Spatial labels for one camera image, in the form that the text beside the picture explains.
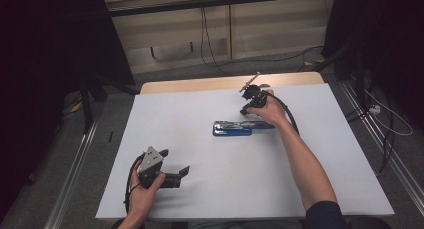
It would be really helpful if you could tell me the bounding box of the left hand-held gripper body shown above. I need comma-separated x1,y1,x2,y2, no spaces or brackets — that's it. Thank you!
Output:
137,146,182,190

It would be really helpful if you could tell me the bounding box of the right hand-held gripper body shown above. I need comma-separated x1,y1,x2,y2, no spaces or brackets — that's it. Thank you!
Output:
238,71,269,110

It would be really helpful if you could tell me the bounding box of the blue stapler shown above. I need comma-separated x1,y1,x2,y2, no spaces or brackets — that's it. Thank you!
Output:
212,119,276,138

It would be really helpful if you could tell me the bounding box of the person's right hand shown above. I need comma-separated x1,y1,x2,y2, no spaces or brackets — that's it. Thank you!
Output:
247,89,289,129

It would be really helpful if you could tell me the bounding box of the person's left hand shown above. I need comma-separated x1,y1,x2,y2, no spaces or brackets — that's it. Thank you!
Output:
127,168,167,221

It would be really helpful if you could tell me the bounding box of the white table mat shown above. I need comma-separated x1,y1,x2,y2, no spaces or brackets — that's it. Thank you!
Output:
95,83,396,221

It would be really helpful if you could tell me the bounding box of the wooden table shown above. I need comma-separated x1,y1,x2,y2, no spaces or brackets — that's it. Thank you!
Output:
139,71,325,96

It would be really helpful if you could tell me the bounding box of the beige cabinet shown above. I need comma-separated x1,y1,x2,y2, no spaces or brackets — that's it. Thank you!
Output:
101,0,336,75

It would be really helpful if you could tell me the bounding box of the black metal stand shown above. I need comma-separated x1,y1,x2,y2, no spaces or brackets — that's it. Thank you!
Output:
79,72,138,134

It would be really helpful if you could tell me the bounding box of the black metal bar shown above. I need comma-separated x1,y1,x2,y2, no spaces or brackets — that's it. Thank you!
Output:
107,0,336,18

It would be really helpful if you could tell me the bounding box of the person's dark sleeve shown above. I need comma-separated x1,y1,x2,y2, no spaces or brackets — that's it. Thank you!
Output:
303,200,352,229

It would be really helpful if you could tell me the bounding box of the black curtain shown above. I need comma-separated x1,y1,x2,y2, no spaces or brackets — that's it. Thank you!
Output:
320,0,424,132
0,0,136,222

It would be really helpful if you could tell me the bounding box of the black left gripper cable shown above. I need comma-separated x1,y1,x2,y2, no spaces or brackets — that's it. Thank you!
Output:
123,153,146,215

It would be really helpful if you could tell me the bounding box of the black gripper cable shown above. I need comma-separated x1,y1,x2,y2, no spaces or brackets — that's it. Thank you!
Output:
123,153,146,215
264,90,300,137

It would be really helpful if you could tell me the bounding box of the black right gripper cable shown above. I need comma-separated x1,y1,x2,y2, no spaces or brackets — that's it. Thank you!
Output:
264,90,300,137

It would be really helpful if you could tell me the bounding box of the black floor cable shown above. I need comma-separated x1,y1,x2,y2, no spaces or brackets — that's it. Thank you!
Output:
216,44,325,73

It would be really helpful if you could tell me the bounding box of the black hanging cable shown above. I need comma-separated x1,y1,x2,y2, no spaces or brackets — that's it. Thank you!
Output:
199,6,231,75

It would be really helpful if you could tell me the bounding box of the aluminium floor rail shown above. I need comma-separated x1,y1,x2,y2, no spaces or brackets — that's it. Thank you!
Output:
339,79,424,208
43,118,100,229

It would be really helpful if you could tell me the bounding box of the bundle of black cables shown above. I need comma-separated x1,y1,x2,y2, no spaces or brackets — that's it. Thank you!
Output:
344,73,397,177

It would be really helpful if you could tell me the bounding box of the white cable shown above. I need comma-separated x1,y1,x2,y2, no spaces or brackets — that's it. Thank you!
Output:
363,88,414,137

